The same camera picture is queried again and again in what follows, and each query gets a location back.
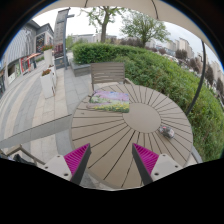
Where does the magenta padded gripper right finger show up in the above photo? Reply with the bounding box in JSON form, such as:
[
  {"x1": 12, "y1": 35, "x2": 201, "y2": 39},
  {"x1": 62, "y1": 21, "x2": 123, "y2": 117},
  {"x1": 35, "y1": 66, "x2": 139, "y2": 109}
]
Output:
[{"x1": 132, "y1": 143, "x2": 182, "y2": 185}]

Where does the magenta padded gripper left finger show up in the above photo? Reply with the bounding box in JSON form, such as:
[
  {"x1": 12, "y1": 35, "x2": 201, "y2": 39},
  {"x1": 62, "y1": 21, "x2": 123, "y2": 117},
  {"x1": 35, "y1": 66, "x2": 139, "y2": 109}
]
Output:
[{"x1": 42, "y1": 144, "x2": 91, "y2": 185}]

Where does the grey patterned computer mouse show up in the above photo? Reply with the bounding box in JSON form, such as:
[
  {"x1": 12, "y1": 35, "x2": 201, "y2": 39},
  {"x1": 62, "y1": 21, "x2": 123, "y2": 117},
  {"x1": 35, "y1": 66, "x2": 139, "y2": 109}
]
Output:
[{"x1": 159, "y1": 126, "x2": 174, "y2": 138}]

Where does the colourful floral mouse pad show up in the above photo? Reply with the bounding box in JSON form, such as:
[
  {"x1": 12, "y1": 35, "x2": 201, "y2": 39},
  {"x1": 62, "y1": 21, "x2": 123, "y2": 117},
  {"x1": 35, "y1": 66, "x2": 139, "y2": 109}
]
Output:
[{"x1": 87, "y1": 90, "x2": 129, "y2": 113}]

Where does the round slatted outdoor table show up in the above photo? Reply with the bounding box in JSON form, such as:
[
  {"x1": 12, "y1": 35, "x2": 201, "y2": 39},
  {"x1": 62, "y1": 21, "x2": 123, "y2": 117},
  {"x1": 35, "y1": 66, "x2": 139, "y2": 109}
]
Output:
[{"x1": 71, "y1": 84, "x2": 193, "y2": 188}]

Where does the near white flower planter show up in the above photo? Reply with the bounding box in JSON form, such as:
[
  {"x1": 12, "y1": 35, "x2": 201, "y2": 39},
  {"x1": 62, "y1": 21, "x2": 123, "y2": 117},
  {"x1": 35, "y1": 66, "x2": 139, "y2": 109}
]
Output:
[{"x1": 40, "y1": 69, "x2": 55, "y2": 99}]

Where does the white flower planter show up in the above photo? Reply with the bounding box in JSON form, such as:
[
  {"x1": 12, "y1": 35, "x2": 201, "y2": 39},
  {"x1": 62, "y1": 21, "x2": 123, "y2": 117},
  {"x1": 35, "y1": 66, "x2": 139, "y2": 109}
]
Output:
[
  {"x1": 40, "y1": 69, "x2": 55, "y2": 99},
  {"x1": 42, "y1": 45, "x2": 53, "y2": 66}
]

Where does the grey slatted outdoor chair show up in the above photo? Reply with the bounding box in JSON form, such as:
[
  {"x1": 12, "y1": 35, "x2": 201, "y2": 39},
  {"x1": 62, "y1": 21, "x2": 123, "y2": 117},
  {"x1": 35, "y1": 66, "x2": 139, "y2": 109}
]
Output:
[{"x1": 90, "y1": 62, "x2": 133, "y2": 90}]

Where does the trimmed green hedge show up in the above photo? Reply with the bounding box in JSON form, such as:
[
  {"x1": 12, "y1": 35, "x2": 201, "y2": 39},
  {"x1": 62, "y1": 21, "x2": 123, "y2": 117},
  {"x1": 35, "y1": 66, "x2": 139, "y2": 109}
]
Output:
[{"x1": 72, "y1": 43, "x2": 224, "y2": 161}]

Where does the tall grey sign pylon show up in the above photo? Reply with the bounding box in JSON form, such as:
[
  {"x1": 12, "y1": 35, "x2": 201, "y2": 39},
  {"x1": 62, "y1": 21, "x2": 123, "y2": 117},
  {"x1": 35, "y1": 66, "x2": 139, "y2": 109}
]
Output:
[{"x1": 53, "y1": 8, "x2": 72, "y2": 69}]

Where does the far white flower planter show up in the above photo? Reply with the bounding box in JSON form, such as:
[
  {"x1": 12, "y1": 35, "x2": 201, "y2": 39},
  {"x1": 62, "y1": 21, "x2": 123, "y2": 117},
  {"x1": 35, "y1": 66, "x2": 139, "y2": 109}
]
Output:
[{"x1": 42, "y1": 45, "x2": 53, "y2": 66}]

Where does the curved dark umbrella pole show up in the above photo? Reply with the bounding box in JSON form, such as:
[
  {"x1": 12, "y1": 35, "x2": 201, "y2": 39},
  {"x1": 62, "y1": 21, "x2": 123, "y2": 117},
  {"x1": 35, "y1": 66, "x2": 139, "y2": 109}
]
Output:
[{"x1": 184, "y1": 40, "x2": 207, "y2": 117}]

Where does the beige patio umbrella canopy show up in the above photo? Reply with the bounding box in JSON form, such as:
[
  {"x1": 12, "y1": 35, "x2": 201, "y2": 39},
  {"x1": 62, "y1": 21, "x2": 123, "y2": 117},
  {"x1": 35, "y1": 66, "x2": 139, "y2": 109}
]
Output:
[{"x1": 31, "y1": 0, "x2": 224, "y2": 64}]

